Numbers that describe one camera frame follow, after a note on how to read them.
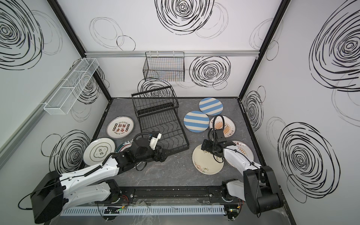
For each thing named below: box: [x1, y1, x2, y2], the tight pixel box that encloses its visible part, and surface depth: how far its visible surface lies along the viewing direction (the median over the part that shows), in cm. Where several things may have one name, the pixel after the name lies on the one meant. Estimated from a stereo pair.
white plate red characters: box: [105, 115, 135, 140], surface depth 103 cm
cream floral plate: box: [191, 143, 225, 175], surface depth 84 cm
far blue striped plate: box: [198, 97, 224, 116], surface depth 118 cm
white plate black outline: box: [82, 137, 116, 167], surface depth 91 cm
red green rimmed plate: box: [114, 138, 134, 154], surface depth 93 cm
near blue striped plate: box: [183, 110, 210, 133], surface depth 109 cm
